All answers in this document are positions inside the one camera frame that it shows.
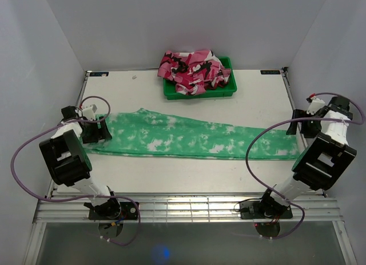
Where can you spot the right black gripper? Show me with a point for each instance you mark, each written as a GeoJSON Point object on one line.
{"type": "Point", "coordinates": [307, 133]}

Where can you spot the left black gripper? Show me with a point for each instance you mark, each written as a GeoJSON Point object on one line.
{"type": "Point", "coordinates": [101, 134]}

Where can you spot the green white tie-dye trousers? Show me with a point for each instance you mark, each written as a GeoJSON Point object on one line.
{"type": "Point", "coordinates": [145, 133]}

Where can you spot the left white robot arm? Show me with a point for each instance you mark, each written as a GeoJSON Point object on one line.
{"type": "Point", "coordinates": [68, 163]}

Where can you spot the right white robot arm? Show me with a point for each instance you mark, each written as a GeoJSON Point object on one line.
{"type": "Point", "coordinates": [323, 161]}

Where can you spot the pink camouflage trousers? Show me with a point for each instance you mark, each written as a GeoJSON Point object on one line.
{"type": "Point", "coordinates": [193, 73]}

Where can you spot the right blue table label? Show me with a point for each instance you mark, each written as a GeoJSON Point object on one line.
{"type": "Point", "coordinates": [270, 72]}

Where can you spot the blue table label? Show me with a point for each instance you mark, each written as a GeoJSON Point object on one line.
{"type": "Point", "coordinates": [270, 72]}
{"type": "Point", "coordinates": [98, 74]}

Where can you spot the left blue table label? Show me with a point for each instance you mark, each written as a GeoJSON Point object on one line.
{"type": "Point", "coordinates": [98, 74]}

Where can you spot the green plastic bin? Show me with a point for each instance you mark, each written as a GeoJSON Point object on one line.
{"type": "Point", "coordinates": [227, 91]}

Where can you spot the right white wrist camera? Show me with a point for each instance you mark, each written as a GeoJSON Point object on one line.
{"type": "Point", "coordinates": [315, 104]}

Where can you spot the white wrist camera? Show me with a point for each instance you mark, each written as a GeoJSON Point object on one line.
{"type": "Point", "coordinates": [89, 112]}
{"type": "Point", "coordinates": [315, 104]}

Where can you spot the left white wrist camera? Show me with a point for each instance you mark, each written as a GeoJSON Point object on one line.
{"type": "Point", "coordinates": [89, 112]}

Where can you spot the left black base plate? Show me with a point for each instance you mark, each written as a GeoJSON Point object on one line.
{"type": "Point", "coordinates": [128, 211]}

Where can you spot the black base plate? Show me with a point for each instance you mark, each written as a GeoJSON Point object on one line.
{"type": "Point", "coordinates": [128, 211]}
{"type": "Point", "coordinates": [256, 209]}

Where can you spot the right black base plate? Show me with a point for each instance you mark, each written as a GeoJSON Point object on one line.
{"type": "Point", "coordinates": [256, 209]}

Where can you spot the aluminium frame rail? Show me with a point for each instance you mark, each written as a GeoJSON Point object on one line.
{"type": "Point", "coordinates": [311, 207]}

